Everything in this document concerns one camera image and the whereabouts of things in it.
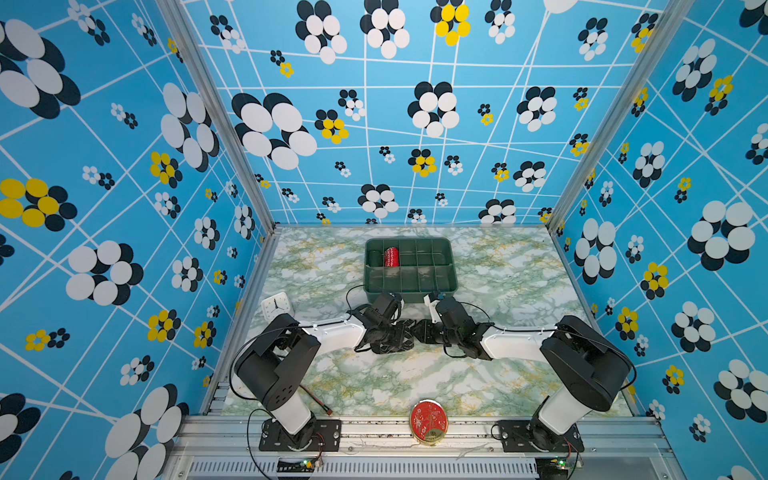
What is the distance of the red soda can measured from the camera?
104 cm

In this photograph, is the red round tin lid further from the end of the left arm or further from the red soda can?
the red soda can

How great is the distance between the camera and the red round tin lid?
28.4 inches

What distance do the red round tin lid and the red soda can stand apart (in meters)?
0.44
